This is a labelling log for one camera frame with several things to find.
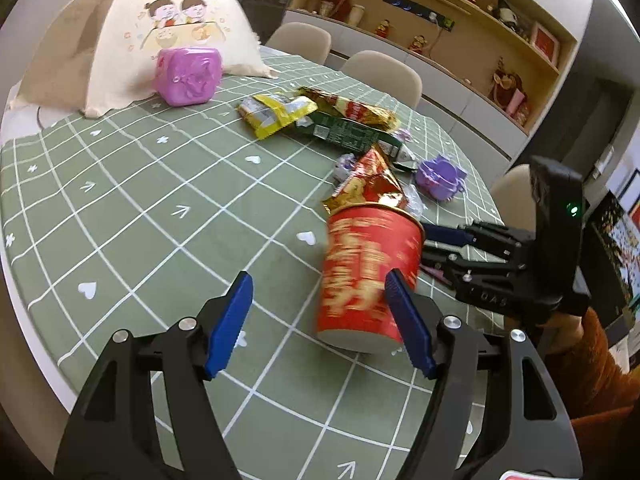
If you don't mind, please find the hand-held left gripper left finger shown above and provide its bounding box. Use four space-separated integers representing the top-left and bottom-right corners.
54 271 254 480

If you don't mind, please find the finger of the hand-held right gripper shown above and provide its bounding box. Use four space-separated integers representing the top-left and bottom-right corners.
419 242 526 286
422 220 537 261

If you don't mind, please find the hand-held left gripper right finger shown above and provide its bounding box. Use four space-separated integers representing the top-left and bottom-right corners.
384 269 583 480

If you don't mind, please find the red instant noodle cup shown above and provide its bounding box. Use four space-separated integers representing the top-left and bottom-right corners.
315 204 426 356

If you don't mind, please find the red gold foil wrapper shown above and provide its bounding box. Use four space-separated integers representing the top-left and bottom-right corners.
322 144 408 216

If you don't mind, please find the green snack wrapper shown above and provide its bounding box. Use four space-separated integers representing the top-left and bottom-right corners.
287 112 418 171

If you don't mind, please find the person's right forearm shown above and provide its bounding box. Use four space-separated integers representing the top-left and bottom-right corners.
542 307 640 480

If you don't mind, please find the small purple toy container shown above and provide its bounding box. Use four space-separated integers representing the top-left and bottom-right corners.
416 155 468 202

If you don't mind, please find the television screen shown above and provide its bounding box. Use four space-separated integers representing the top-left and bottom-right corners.
587 192 640 313

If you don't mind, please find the beige dining chair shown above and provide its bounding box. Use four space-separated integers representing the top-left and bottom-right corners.
340 50 423 109
490 164 538 235
265 22 332 66

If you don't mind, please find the green checked tablecloth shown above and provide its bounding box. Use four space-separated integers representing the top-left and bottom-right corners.
0 45 506 480

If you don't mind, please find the pink box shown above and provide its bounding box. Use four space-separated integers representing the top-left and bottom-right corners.
506 89 531 126

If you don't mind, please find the long red gold snack wrapper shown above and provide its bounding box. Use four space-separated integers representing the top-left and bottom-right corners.
298 86 399 131

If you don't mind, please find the brown doll figure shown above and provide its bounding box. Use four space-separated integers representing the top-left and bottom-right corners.
490 57 526 106

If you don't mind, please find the yellow snack wrapper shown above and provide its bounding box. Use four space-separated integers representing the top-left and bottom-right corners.
239 92 318 139

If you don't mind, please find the dark bottle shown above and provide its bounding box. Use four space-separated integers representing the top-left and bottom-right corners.
492 0 531 36

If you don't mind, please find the large red seated figurine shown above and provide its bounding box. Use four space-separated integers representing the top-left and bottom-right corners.
320 0 352 22

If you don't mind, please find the purple cube box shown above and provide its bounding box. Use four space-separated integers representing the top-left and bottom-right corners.
154 47 222 107

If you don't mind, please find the cartoon printed cloth cover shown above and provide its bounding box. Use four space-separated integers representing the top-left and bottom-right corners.
7 0 278 118

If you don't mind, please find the red picture frame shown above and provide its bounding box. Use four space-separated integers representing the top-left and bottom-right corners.
530 22 560 61

